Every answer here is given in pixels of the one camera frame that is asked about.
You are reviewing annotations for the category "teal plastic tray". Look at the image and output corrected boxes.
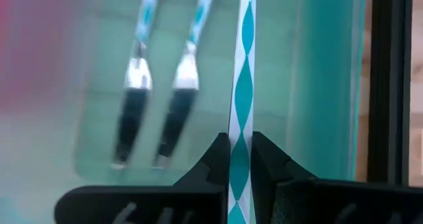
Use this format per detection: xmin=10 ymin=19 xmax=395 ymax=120
xmin=0 ymin=0 xmax=368 ymax=224

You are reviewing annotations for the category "red plastic tray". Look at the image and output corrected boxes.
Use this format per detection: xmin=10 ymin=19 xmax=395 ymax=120
xmin=0 ymin=0 xmax=83 ymax=119

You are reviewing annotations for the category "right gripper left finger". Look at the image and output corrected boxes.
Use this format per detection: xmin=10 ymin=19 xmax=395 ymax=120
xmin=54 ymin=133 xmax=231 ymax=224

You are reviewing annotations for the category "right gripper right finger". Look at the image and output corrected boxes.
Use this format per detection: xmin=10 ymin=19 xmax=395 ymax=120
xmin=252 ymin=131 xmax=423 ymax=224

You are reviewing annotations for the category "teal-patterned handle cutlery piece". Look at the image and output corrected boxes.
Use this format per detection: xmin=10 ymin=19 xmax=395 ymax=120
xmin=152 ymin=0 xmax=219 ymax=168
xmin=227 ymin=0 xmax=258 ymax=224
xmin=110 ymin=0 xmax=161 ymax=170

